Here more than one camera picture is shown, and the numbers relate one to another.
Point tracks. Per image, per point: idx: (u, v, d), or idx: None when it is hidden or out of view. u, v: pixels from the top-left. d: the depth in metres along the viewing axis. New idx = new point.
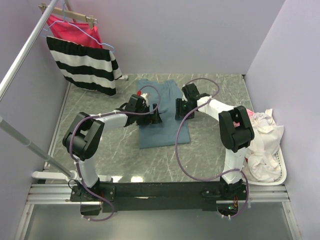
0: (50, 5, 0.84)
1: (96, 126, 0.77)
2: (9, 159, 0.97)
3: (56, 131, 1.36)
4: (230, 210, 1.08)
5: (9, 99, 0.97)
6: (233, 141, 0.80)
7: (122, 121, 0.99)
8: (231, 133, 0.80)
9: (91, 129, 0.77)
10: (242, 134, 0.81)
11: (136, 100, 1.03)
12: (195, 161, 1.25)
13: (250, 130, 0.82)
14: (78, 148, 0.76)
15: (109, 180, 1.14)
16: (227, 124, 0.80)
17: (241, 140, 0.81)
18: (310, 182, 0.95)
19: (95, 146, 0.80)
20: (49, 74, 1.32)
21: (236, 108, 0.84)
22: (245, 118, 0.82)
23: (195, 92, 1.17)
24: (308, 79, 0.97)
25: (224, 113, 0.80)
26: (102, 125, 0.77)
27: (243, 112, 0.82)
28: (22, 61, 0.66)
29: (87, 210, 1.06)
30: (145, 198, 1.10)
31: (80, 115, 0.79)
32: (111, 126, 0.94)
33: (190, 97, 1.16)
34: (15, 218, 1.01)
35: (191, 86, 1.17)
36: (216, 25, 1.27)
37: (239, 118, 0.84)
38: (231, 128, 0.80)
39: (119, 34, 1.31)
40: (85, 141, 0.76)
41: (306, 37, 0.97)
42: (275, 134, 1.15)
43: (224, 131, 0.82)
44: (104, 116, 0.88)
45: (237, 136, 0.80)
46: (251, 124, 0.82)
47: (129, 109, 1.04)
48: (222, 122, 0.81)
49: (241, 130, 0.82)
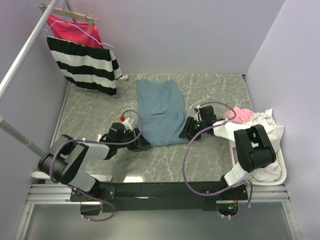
0: (50, 5, 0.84)
1: (78, 150, 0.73)
2: (9, 160, 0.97)
3: (56, 130, 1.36)
4: (230, 210, 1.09)
5: (9, 99, 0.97)
6: (252, 160, 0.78)
7: (104, 154, 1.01)
8: (249, 152, 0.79)
9: (74, 150, 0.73)
10: (261, 154, 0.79)
11: (115, 131, 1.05)
12: (195, 161, 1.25)
13: (270, 150, 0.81)
14: (56, 172, 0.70)
15: (109, 180, 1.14)
16: (244, 143, 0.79)
17: (259, 160, 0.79)
18: (309, 182, 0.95)
19: (77, 169, 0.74)
20: (49, 75, 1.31)
21: (253, 126, 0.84)
22: (262, 137, 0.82)
23: (211, 115, 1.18)
24: (308, 78, 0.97)
25: (240, 131, 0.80)
26: (85, 149, 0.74)
27: (261, 130, 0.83)
28: (22, 61, 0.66)
29: (87, 210, 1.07)
30: (145, 198, 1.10)
31: (62, 138, 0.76)
32: (91, 155, 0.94)
33: (206, 120, 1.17)
34: (15, 218, 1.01)
35: (207, 109, 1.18)
36: (216, 25, 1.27)
37: (256, 137, 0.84)
38: (249, 146, 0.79)
39: (119, 34, 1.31)
40: (66, 162, 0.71)
41: (305, 37, 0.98)
42: (275, 134, 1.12)
43: (241, 150, 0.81)
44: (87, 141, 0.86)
45: (256, 155, 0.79)
46: (270, 144, 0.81)
47: (110, 139, 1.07)
48: (237, 141, 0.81)
49: (261, 150, 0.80)
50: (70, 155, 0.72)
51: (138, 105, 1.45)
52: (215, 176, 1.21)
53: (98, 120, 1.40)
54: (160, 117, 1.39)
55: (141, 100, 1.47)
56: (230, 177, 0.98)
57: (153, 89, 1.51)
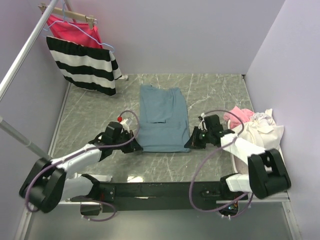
0: (50, 5, 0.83)
1: (55, 176, 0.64)
2: (9, 160, 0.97)
3: (56, 131, 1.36)
4: (230, 210, 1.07)
5: (10, 99, 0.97)
6: (266, 190, 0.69)
7: (96, 157, 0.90)
8: (264, 182, 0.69)
9: (51, 179, 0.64)
10: (276, 183, 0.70)
11: (112, 129, 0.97)
12: (195, 161, 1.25)
13: (285, 178, 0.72)
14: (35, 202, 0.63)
15: (109, 180, 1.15)
16: (258, 171, 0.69)
17: (274, 190, 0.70)
18: (309, 183, 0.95)
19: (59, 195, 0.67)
20: (49, 75, 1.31)
21: (268, 151, 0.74)
22: (278, 164, 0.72)
23: (218, 125, 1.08)
24: (308, 79, 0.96)
25: (254, 157, 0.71)
26: (62, 175, 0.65)
27: (278, 156, 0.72)
28: (22, 61, 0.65)
29: (86, 210, 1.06)
30: (145, 198, 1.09)
31: (40, 163, 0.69)
32: (81, 167, 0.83)
33: (212, 130, 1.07)
34: (15, 218, 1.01)
35: (213, 118, 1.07)
36: (215, 25, 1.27)
37: (271, 162, 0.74)
38: (264, 175, 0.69)
39: (119, 34, 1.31)
40: (44, 193, 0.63)
41: (306, 37, 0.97)
42: (276, 134, 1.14)
43: (254, 177, 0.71)
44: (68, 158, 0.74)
45: (271, 185, 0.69)
46: (286, 171, 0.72)
47: (106, 139, 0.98)
48: (251, 168, 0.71)
49: (275, 178, 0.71)
50: (47, 184, 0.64)
51: (139, 106, 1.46)
52: (215, 176, 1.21)
53: (98, 120, 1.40)
54: (161, 125, 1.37)
55: (143, 106, 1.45)
56: (234, 186, 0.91)
57: (156, 96, 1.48)
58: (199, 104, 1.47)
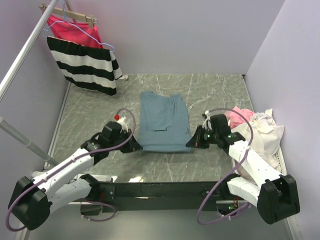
0: (50, 5, 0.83)
1: (35, 200, 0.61)
2: (9, 160, 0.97)
3: (56, 131, 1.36)
4: (230, 210, 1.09)
5: (10, 99, 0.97)
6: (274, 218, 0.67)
7: (88, 163, 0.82)
8: (274, 212, 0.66)
9: (31, 203, 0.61)
10: (285, 210, 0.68)
11: (110, 130, 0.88)
12: (195, 161, 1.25)
13: (295, 205, 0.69)
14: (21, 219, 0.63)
15: (109, 180, 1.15)
16: (272, 202, 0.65)
17: (282, 216, 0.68)
18: (309, 183, 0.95)
19: (44, 212, 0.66)
20: (49, 75, 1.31)
21: (283, 178, 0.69)
22: (292, 193, 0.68)
23: (225, 127, 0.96)
24: (308, 80, 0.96)
25: (270, 188, 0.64)
26: (42, 199, 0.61)
27: (293, 186, 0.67)
28: (22, 61, 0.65)
29: (87, 211, 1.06)
30: (145, 198, 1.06)
31: (20, 183, 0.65)
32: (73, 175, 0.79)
33: (219, 133, 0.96)
34: (15, 218, 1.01)
35: (221, 118, 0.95)
36: (215, 25, 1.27)
37: (284, 187, 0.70)
38: (276, 206, 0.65)
39: (119, 34, 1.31)
40: (26, 215, 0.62)
41: (306, 37, 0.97)
42: (275, 134, 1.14)
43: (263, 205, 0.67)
44: (52, 176, 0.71)
45: (280, 212, 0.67)
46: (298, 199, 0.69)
47: (103, 141, 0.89)
48: (264, 198, 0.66)
49: (285, 205, 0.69)
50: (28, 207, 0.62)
51: (139, 106, 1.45)
52: (215, 176, 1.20)
53: (98, 120, 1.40)
54: (161, 132, 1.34)
55: (143, 112, 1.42)
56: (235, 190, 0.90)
57: (157, 102, 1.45)
58: (199, 104, 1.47)
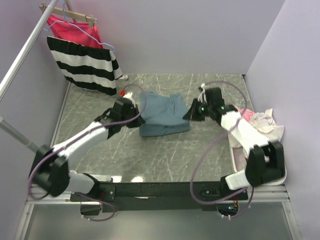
0: (50, 5, 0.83)
1: (57, 165, 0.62)
2: (9, 160, 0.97)
3: (56, 131, 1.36)
4: (230, 210, 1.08)
5: (10, 99, 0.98)
6: (261, 181, 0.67)
7: (103, 136, 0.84)
8: (261, 173, 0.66)
9: (53, 168, 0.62)
10: (272, 175, 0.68)
11: (120, 105, 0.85)
12: (195, 161, 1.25)
13: (281, 171, 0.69)
14: (41, 187, 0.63)
15: (109, 180, 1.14)
16: (259, 164, 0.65)
17: (268, 180, 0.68)
18: (309, 183, 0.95)
19: (64, 180, 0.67)
20: (49, 75, 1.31)
21: (271, 143, 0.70)
22: (278, 157, 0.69)
23: (220, 99, 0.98)
24: (308, 80, 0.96)
25: (256, 150, 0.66)
26: (63, 164, 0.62)
27: (280, 151, 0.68)
28: (22, 61, 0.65)
29: (87, 210, 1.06)
30: (145, 198, 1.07)
31: (40, 151, 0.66)
32: (87, 147, 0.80)
33: (213, 105, 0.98)
34: (15, 218, 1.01)
35: (216, 92, 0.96)
36: (215, 24, 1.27)
37: (271, 153, 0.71)
38: (263, 168, 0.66)
39: (119, 34, 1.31)
40: (48, 180, 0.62)
41: (306, 37, 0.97)
42: (275, 134, 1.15)
43: (251, 168, 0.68)
44: (70, 143, 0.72)
45: (267, 176, 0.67)
46: (284, 165, 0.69)
47: (114, 117, 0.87)
48: (252, 161, 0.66)
49: (272, 170, 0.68)
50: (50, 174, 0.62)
51: (139, 105, 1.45)
52: (215, 175, 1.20)
53: None
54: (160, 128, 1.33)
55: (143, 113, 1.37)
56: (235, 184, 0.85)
57: (157, 102, 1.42)
58: None
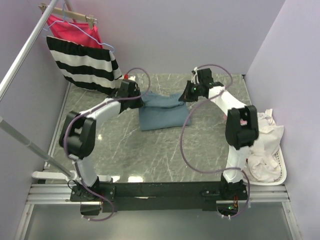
0: (50, 5, 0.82)
1: (88, 124, 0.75)
2: (9, 159, 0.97)
3: (56, 130, 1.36)
4: (230, 210, 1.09)
5: (10, 99, 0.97)
6: (237, 139, 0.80)
7: (116, 109, 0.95)
8: (236, 132, 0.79)
9: (84, 127, 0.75)
10: (247, 134, 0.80)
11: (127, 84, 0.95)
12: (195, 161, 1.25)
13: (255, 132, 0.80)
14: (75, 147, 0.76)
15: (109, 180, 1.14)
16: (235, 123, 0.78)
17: (244, 139, 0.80)
18: (309, 183, 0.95)
19: (91, 144, 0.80)
20: (49, 75, 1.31)
21: (247, 107, 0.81)
22: (253, 119, 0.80)
23: (209, 78, 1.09)
24: (309, 80, 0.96)
25: (233, 111, 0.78)
26: (93, 123, 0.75)
27: (254, 112, 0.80)
28: (22, 61, 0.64)
29: (87, 210, 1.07)
30: (145, 198, 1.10)
31: (69, 115, 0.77)
32: (105, 118, 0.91)
33: (202, 82, 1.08)
34: (15, 218, 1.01)
35: (206, 71, 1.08)
36: (215, 25, 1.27)
37: (247, 117, 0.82)
38: (238, 127, 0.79)
39: (119, 34, 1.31)
40: (81, 140, 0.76)
41: (307, 37, 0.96)
42: (275, 134, 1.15)
43: (230, 128, 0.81)
44: (94, 110, 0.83)
45: (242, 135, 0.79)
46: (257, 126, 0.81)
47: (122, 94, 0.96)
48: (230, 121, 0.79)
49: (247, 131, 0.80)
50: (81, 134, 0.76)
51: None
52: (216, 175, 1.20)
53: None
54: (157, 113, 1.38)
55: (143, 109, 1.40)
56: (231, 175, 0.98)
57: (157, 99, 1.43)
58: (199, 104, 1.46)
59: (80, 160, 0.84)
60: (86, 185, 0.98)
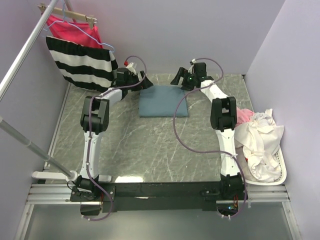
0: (50, 5, 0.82)
1: (104, 104, 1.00)
2: (9, 159, 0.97)
3: (56, 130, 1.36)
4: (230, 210, 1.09)
5: (10, 99, 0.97)
6: (218, 123, 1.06)
7: (119, 95, 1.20)
8: (218, 117, 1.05)
9: (102, 107, 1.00)
10: (226, 119, 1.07)
11: (122, 73, 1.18)
12: (195, 161, 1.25)
13: (234, 118, 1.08)
14: (96, 125, 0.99)
15: (109, 180, 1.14)
16: (217, 109, 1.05)
17: (224, 123, 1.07)
18: (309, 182, 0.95)
19: (107, 122, 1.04)
20: (49, 74, 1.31)
21: (228, 98, 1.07)
22: (232, 107, 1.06)
23: (203, 71, 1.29)
24: (309, 79, 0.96)
25: (217, 101, 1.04)
26: (108, 102, 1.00)
27: (233, 102, 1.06)
28: (22, 60, 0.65)
29: (87, 210, 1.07)
30: (145, 198, 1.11)
31: (87, 99, 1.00)
32: (111, 102, 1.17)
33: (197, 75, 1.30)
34: (15, 218, 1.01)
35: (201, 65, 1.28)
36: (216, 25, 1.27)
37: (229, 106, 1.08)
38: (219, 113, 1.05)
39: (119, 33, 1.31)
40: (100, 118, 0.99)
41: (307, 37, 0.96)
42: (275, 134, 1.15)
43: (213, 114, 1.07)
44: (105, 94, 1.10)
45: (222, 120, 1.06)
46: (236, 113, 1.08)
47: (120, 82, 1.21)
48: (214, 108, 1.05)
49: (227, 117, 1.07)
50: (99, 113, 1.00)
51: (138, 105, 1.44)
52: (216, 175, 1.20)
53: None
54: (156, 102, 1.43)
55: (143, 98, 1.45)
56: (227, 167, 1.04)
57: (158, 90, 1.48)
58: (199, 104, 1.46)
59: (96, 136, 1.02)
60: (91, 175, 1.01)
